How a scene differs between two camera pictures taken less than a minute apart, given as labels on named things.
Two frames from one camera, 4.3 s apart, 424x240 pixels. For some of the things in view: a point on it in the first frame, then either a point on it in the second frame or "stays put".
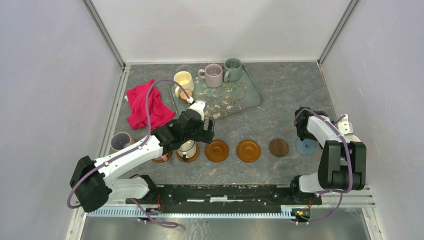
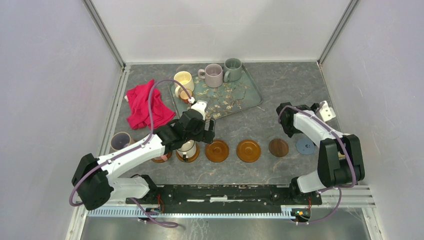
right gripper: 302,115 -> 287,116
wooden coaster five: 248,151 stays put
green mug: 232,67 stays put
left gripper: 205,136 stays put
